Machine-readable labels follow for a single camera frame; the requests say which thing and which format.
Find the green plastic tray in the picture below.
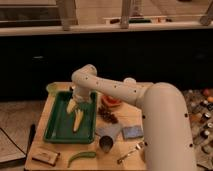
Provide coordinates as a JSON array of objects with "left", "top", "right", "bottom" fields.
[{"left": 43, "top": 91, "right": 97, "bottom": 144}]

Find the yellow banana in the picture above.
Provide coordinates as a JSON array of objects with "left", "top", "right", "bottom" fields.
[{"left": 73, "top": 109, "right": 84, "bottom": 132}]

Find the metal spoon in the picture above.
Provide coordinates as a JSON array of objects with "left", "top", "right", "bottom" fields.
[{"left": 117, "top": 142, "right": 144, "bottom": 164}]

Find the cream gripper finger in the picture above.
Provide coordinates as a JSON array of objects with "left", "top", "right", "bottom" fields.
[
  {"left": 66, "top": 99, "right": 77, "bottom": 114},
  {"left": 79, "top": 100, "right": 92, "bottom": 110}
]

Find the wooden board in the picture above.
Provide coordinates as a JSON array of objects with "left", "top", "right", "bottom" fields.
[{"left": 24, "top": 81, "right": 155, "bottom": 171}]

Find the green chili pepper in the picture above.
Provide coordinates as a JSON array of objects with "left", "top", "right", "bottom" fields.
[{"left": 67, "top": 151, "right": 96, "bottom": 168}]

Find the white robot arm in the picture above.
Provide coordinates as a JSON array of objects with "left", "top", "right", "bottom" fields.
[{"left": 71, "top": 64, "right": 197, "bottom": 171}]

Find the red watermelon slice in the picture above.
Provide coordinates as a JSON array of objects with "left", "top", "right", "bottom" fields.
[{"left": 101, "top": 95, "right": 122, "bottom": 108}]

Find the metal cup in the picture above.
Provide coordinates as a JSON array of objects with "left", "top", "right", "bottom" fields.
[{"left": 99, "top": 136, "right": 114, "bottom": 153}]

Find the black marker pen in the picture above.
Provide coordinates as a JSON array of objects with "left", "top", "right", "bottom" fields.
[{"left": 27, "top": 124, "right": 36, "bottom": 153}]

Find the small wooden block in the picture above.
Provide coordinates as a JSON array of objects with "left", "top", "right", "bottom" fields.
[{"left": 32, "top": 148, "right": 60, "bottom": 166}]

